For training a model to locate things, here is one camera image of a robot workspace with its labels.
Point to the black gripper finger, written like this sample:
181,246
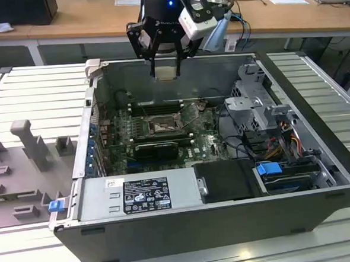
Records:
188,51
135,38

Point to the CPU with silver lid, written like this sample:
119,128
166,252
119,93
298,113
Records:
165,73

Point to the black RAM slot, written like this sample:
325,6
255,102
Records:
168,111
167,105
167,108
167,101
163,138
163,133

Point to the thin metal locking lever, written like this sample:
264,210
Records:
146,116

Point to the metal CPU socket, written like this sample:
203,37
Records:
159,124

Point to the blue expansion slot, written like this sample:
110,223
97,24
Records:
141,163

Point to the coin cell battery holder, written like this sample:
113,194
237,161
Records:
202,105

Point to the wooden desk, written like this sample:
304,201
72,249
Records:
81,15

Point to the silver disk bay cage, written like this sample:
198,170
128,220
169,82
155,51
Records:
244,103

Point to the green RAM stick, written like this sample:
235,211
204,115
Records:
184,141

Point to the green motherboard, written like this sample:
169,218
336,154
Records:
205,141

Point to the black graphics card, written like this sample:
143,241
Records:
155,151

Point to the white paper sheet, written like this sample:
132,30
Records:
289,1

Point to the black monitor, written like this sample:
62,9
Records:
16,10

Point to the black drive bay box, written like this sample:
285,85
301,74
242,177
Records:
225,181

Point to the blue disk carrier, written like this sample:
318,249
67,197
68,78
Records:
268,170

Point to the hard disk drive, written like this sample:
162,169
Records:
285,182

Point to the grey power supply unit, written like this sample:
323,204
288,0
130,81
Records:
93,201

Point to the grey parts rack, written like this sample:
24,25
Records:
22,164

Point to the black open PC case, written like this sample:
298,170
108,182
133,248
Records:
169,235

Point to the blue case latch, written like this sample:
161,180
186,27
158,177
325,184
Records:
56,206

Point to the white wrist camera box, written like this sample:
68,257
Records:
198,27

